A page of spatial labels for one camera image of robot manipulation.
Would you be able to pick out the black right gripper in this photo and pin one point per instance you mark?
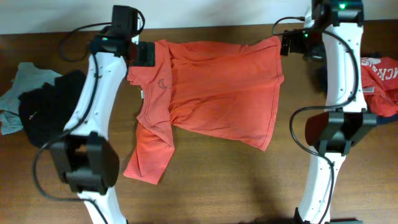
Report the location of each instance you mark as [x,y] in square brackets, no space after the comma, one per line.
[295,47]

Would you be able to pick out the red printed t-shirt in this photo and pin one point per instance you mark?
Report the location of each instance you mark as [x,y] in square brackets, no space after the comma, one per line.
[379,87]

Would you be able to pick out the black garment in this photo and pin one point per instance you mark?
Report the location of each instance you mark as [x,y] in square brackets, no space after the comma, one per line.
[45,111]

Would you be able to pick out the navy blue garment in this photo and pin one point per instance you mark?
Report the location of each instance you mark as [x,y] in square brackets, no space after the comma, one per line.
[387,119]

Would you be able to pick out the orange t-shirt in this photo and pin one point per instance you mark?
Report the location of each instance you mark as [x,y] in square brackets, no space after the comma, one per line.
[223,90]

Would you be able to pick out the grey garment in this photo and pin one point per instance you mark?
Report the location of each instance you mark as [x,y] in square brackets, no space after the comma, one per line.
[28,78]

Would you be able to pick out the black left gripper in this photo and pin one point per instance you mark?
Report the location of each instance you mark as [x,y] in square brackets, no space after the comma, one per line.
[145,56]

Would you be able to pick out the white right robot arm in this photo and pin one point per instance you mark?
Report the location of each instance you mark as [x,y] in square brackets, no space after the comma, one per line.
[332,30]

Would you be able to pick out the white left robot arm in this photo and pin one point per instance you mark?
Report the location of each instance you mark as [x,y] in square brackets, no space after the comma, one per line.
[83,156]

